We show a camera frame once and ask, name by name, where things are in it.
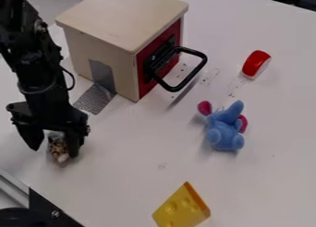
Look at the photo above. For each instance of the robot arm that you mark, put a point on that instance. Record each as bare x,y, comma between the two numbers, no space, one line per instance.
29,49

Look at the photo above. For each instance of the drawer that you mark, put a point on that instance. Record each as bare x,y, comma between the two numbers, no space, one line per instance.
168,64

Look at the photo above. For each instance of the blue plush elephant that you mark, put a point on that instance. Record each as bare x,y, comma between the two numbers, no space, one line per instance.
225,129

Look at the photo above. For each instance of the grey tape strip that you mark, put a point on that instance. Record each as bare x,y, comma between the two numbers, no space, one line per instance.
96,89

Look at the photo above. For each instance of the yellow toy cheese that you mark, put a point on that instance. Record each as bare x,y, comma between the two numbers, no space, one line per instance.
181,207

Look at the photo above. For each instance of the red and white toy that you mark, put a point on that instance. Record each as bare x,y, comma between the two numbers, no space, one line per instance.
256,64

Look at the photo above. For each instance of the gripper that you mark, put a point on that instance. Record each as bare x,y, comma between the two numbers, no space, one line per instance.
49,115

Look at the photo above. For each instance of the cabinet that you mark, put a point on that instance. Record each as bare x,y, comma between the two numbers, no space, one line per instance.
119,30

